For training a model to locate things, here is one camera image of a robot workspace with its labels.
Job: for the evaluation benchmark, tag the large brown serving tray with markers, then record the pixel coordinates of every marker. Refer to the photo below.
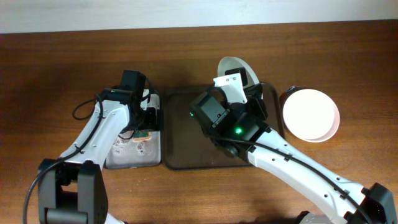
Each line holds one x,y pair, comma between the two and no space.
184,146

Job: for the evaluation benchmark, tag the small soapy water tray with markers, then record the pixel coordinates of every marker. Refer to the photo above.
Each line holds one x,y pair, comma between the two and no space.
126,153

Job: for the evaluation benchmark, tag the pink white plate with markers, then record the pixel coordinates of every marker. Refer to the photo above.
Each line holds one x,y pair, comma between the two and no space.
334,127

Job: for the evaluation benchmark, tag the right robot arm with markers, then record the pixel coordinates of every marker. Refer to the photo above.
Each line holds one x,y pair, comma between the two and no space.
239,127

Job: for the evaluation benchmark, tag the white front plate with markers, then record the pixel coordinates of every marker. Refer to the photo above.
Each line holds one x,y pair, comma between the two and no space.
308,113

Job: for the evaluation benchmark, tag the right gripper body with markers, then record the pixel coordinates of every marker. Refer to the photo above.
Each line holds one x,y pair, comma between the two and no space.
254,106

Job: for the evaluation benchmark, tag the pale green plate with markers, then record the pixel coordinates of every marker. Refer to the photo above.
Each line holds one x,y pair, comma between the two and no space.
236,65

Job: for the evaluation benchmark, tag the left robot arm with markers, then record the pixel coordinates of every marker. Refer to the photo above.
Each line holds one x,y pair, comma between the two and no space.
71,188

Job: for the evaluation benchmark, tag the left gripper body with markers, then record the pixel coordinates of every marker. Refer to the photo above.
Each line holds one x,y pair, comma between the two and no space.
148,121

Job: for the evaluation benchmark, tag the green orange sponge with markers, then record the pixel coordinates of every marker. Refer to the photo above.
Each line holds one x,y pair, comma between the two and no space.
141,135

